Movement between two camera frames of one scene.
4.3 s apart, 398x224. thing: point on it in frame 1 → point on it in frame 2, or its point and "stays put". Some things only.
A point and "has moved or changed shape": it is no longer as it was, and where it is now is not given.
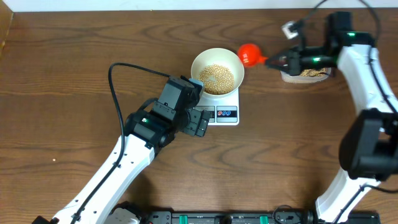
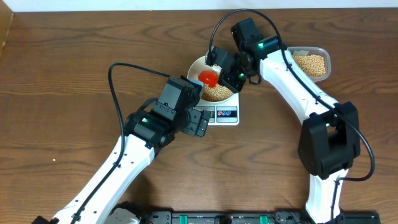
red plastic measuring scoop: x=250 y=55 has moved or changed shape
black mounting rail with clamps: x=254 y=216 stays put
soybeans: x=217 y=79 → x=218 y=93
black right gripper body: x=302 y=61 → x=236 y=78
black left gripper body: x=197 y=124 stays put
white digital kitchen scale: x=223 y=111 stays put
